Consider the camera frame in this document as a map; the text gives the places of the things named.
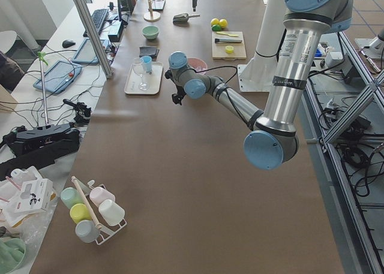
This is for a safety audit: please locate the stainless steel ice scoop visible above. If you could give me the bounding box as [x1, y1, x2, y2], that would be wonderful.
[172, 13, 200, 24]

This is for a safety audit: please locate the blue plastic cup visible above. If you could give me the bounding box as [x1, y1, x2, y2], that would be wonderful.
[141, 55, 152, 73]

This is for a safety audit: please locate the pink cup in rack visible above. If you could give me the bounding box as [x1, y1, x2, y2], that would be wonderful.
[89, 186, 115, 207]

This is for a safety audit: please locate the white cup in rack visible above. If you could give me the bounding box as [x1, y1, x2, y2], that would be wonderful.
[98, 200, 125, 226]

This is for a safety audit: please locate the green cup in rack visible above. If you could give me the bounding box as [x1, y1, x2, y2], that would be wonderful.
[60, 187, 83, 210]

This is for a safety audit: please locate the yellow cup in rack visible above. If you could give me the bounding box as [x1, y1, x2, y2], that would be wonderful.
[70, 203, 92, 224]

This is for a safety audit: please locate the grey cup in rack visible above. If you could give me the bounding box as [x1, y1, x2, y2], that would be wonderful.
[75, 220, 100, 243]

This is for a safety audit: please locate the yellow lemon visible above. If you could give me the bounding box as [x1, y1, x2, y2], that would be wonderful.
[219, 19, 228, 28]
[211, 18, 220, 26]

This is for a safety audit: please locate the cream serving tray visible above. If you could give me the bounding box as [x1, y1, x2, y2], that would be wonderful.
[124, 62, 163, 95]

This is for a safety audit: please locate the green lime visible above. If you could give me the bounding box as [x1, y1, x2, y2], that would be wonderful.
[211, 25, 222, 32]

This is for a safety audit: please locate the pink bowl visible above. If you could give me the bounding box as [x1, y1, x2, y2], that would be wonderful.
[188, 58, 208, 75]

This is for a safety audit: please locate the yellow plastic knife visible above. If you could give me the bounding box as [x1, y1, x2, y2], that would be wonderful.
[216, 31, 239, 37]

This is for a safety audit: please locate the steel muddler black tip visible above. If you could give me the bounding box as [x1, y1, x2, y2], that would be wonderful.
[214, 38, 242, 44]

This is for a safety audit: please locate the clear wine glass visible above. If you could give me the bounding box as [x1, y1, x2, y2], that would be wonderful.
[132, 58, 149, 91]

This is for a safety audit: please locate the green bowl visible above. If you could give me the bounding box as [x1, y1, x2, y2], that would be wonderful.
[142, 25, 159, 40]

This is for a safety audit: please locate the bamboo cutting board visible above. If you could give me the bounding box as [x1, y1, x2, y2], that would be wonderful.
[212, 31, 247, 60]

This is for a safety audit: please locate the grey folded cloth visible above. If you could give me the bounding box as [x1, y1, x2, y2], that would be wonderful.
[139, 46, 160, 59]

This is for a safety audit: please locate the half lemon slice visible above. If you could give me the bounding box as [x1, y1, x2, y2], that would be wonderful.
[225, 46, 234, 53]

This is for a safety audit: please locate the black keyboard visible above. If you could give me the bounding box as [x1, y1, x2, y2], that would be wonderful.
[91, 8, 109, 34]

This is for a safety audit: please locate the blue tablet far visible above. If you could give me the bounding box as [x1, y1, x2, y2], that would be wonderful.
[72, 38, 98, 65]

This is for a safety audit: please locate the blue tablet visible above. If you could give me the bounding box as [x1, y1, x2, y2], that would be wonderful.
[72, 38, 98, 65]
[44, 60, 82, 94]

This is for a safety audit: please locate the blue tablet near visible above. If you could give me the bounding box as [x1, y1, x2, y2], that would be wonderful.
[44, 60, 82, 94]

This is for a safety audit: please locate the black computer mouse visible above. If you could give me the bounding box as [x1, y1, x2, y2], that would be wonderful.
[62, 40, 76, 49]

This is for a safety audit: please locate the black device case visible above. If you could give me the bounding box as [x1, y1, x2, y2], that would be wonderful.
[1, 123, 80, 181]

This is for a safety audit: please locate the white product box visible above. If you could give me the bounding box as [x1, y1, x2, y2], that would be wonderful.
[14, 179, 53, 214]

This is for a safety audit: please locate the black picture frame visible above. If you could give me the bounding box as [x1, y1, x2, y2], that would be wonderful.
[151, 0, 166, 11]

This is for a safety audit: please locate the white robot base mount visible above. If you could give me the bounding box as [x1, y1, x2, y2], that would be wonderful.
[238, 0, 286, 92]

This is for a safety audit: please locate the aluminium frame post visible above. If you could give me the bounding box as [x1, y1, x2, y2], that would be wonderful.
[73, 0, 113, 79]

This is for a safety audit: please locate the white wire cup rack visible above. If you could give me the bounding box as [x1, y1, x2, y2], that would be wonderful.
[70, 177, 127, 245]

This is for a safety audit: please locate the wooden rack handle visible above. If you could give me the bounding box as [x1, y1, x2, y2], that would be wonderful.
[71, 176, 102, 230]

